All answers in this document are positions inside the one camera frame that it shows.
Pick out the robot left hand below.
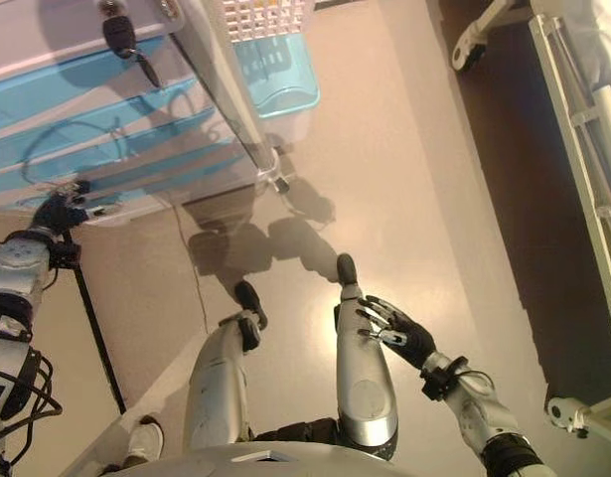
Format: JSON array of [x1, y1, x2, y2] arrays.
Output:
[[31, 181, 105, 239]]

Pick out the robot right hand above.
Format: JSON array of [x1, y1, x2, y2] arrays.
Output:
[[355, 294, 438, 370]]

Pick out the bed caster wheel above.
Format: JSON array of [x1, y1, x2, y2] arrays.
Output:
[[451, 34, 488, 74], [542, 395, 592, 438]]

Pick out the black cart key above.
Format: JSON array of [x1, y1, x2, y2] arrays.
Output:
[[100, 14, 162, 88]]

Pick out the robot grey torso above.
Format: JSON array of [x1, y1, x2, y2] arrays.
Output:
[[120, 436, 420, 477]]

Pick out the robot left leg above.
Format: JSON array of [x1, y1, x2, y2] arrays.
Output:
[[183, 280, 266, 448]]

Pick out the white medical cart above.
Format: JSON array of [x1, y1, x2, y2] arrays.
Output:
[[0, 0, 291, 228]]

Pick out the translucent white bin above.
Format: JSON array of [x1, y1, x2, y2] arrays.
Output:
[[279, 103, 314, 143]]

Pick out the bystander person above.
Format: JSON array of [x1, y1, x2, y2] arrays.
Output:
[[123, 416, 165, 468]]

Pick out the blue waste bin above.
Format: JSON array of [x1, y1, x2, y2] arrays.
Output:
[[232, 34, 321, 119]]

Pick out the hospital bed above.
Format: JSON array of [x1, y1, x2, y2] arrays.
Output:
[[451, 0, 611, 438]]

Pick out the white mesh basket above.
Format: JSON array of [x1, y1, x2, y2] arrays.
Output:
[[218, 0, 319, 46]]

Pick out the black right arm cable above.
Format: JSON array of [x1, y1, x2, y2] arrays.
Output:
[[453, 368, 496, 395]]

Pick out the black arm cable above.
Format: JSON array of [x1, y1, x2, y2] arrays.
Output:
[[453, 368, 496, 395], [0, 342, 64, 476]]

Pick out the thin floor cable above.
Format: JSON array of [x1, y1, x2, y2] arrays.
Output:
[[170, 198, 210, 334]]

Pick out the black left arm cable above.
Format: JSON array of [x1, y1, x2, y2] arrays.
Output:
[[0, 342, 64, 476]]

